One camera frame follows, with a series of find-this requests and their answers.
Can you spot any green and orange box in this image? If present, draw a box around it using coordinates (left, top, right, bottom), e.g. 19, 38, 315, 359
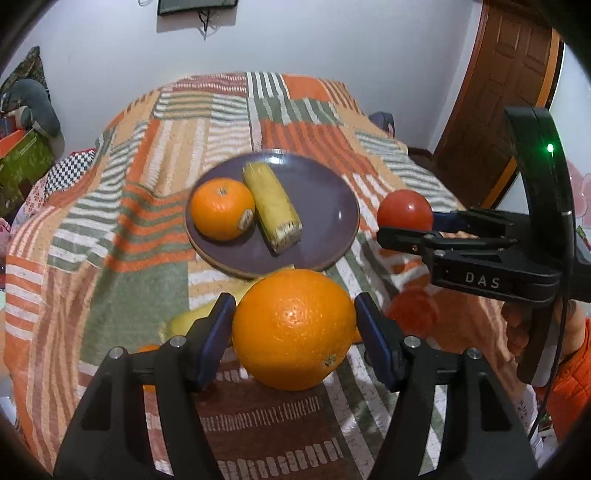
0, 129, 56, 217

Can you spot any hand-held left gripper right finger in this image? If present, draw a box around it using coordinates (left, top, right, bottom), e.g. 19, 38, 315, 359
355, 292, 540, 480

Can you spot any large orange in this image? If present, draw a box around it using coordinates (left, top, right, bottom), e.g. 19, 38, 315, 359
232, 268, 357, 391

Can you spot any pink object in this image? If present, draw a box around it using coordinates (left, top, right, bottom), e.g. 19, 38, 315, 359
570, 159, 591, 232

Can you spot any yellow banana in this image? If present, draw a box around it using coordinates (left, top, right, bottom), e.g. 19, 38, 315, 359
164, 265, 296, 342

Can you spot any yellow corn cob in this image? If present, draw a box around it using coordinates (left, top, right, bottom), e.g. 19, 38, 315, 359
243, 162, 303, 253

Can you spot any wall-mounted black screen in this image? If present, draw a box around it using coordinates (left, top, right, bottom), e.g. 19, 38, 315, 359
157, 0, 239, 16

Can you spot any purple plate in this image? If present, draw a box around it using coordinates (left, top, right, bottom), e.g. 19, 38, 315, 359
185, 150, 361, 278

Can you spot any brown wooden door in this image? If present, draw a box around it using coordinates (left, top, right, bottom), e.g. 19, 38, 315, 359
433, 0, 566, 208

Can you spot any checkered cloth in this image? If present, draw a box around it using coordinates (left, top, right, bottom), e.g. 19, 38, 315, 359
44, 148, 98, 195

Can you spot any person's right hand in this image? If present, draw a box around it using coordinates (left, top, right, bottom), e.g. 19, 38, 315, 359
501, 299, 533, 366

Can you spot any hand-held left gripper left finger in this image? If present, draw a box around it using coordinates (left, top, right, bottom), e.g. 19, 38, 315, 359
53, 292, 237, 480

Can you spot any blue cloth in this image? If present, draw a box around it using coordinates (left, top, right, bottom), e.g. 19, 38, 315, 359
369, 111, 398, 138

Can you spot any striped patchwork blanket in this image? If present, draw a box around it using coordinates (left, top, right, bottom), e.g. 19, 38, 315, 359
4, 71, 532, 476

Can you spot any black hanging cable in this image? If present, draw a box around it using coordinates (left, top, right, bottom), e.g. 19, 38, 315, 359
196, 10, 218, 41

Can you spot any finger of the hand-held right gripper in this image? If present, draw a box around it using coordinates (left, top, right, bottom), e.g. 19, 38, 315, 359
431, 208, 515, 237
376, 227, 446, 259

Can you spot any small orange with sticker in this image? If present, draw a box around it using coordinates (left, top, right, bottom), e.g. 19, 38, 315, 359
191, 178, 256, 241

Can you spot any red tomato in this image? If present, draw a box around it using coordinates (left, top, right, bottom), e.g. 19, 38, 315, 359
377, 189, 434, 232

